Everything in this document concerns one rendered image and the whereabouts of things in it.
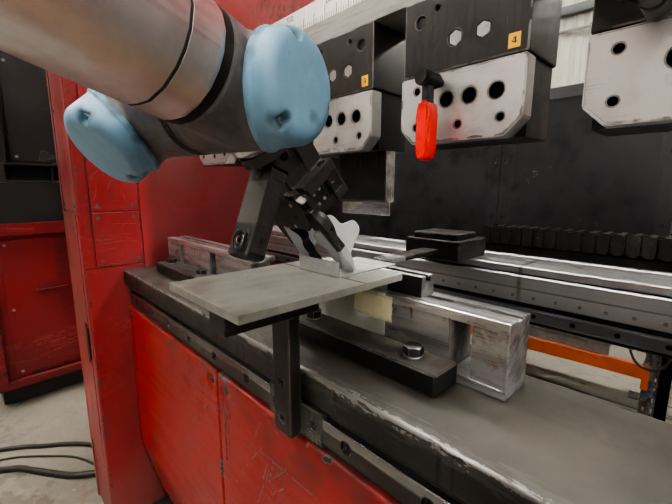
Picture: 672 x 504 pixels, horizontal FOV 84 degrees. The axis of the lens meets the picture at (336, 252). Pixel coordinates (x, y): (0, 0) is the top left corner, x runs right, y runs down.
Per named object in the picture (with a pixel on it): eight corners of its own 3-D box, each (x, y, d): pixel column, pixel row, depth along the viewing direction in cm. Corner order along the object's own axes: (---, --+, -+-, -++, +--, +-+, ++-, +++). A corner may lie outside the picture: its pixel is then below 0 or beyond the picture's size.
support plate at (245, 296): (169, 289, 49) (168, 282, 49) (320, 262, 67) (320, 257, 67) (238, 326, 36) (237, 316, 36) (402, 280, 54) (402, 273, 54)
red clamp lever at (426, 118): (410, 160, 43) (413, 69, 41) (430, 162, 45) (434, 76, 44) (424, 159, 41) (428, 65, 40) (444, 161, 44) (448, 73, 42)
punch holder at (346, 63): (302, 155, 63) (301, 49, 60) (339, 158, 68) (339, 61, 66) (370, 148, 52) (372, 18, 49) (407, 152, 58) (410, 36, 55)
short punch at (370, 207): (338, 213, 63) (338, 154, 61) (347, 212, 64) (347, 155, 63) (385, 216, 56) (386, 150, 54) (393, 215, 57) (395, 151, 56)
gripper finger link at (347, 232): (382, 246, 54) (343, 198, 50) (361, 277, 51) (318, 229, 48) (368, 247, 56) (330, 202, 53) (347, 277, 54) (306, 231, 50)
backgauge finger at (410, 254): (355, 264, 68) (355, 237, 67) (434, 248, 85) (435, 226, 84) (410, 275, 59) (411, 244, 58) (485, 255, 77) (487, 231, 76)
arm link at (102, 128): (109, 95, 24) (210, 26, 30) (35, 113, 30) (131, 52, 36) (183, 190, 29) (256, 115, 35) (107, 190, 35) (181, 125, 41)
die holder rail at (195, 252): (169, 266, 119) (167, 237, 117) (188, 264, 123) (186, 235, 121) (253, 300, 83) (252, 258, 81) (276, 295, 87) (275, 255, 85)
